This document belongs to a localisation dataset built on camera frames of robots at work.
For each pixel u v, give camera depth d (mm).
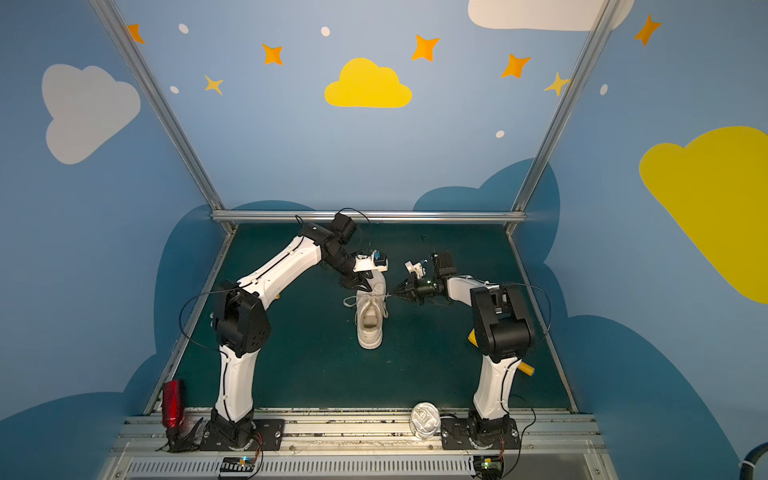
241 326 536
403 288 902
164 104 845
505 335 518
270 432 751
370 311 904
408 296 863
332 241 677
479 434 671
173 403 767
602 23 707
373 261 764
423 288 861
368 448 734
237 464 730
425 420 722
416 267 931
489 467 733
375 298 886
